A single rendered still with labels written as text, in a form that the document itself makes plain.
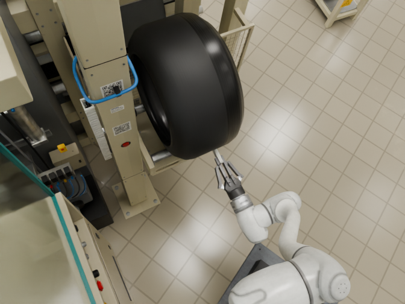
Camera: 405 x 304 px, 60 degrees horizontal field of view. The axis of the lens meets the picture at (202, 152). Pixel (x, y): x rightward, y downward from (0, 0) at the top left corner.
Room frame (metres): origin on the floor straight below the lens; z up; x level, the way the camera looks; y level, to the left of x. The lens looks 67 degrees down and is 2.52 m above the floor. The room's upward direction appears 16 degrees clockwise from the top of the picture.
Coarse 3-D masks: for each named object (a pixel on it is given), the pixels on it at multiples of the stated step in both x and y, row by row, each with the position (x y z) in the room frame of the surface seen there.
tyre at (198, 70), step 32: (160, 32) 0.86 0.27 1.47; (192, 32) 0.89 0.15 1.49; (160, 64) 0.73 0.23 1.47; (192, 64) 0.76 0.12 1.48; (224, 64) 0.81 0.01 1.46; (160, 96) 0.65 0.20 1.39; (192, 96) 0.66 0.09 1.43; (224, 96) 0.71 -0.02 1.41; (160, 128) 0.71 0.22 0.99; (192, 128) 0.58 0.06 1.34; (224, 128) 0.64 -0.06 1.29
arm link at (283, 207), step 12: (288, 192) 0.54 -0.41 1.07; (264, 204) 0.46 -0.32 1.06; (276, 204) 0.46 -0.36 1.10; (288, 204) 0.47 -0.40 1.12; (300, 204) 0.50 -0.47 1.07; (276, 216) 0.42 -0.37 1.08; (288, 216) 0.40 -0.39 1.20; (288, 228) 0.33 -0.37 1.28; (288, 240) 0.27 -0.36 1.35; (288, 252) 0.22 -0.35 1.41
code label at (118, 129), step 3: (126, 123) 0.57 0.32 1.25; (129, 123) 0.58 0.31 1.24; (117, 126) 0.55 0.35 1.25; (120, 126) 0.55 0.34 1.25; (123, 126) 0.56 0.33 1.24; (126, 126) 0.57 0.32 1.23; (129, 126) 0.58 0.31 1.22; (114, 129) 0.54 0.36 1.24; (117, 129) 0.54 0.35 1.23; (120, 129) 0.55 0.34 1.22; (123, 129) 0.56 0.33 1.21; (126, 129) 0.57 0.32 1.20; (129, 129) 0.57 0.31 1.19; (114, 132) 0.53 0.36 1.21; (117, 132) 0.54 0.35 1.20; (120, 132) 0.55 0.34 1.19; (123, 132) 0.56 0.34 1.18
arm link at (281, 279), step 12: (276, 264) 0.16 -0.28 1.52; (288, 264) 0.16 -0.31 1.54; (252, 276) 0.11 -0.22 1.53; (264, 276) 0.11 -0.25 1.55; (276, 276) 0.12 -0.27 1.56; (288, 276) 0.13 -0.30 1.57; (300, 276) 0.14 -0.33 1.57; (240, 288) 0.07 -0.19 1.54; (252, 288) 0.08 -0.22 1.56; (264, 288) 0.08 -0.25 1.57; (276, 288) 0.09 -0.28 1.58; (288, 288) 0.10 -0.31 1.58; (300, 288) 0.11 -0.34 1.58; (228, 300) 0.04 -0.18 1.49; (240, 300) 0.04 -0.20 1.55; (252, 300) 0.05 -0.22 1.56; (264, 300) 0.05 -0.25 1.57; (276, 300) 0.06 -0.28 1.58; (288, 300) 0.07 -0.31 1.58; (300, 300) 0.08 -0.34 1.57
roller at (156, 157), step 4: (160, 152) 0.62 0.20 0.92; (164, 152) 0.62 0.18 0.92; (168, 152) 0.63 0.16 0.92; (152, 156) 0.59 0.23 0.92; (156, 156) 0.59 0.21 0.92; (160, 156) 0.60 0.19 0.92; (164, 156) 0.61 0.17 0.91; (168, 156) 0.62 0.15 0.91; (152, 160) 0.57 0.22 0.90; (156, 160) 0.57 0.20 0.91
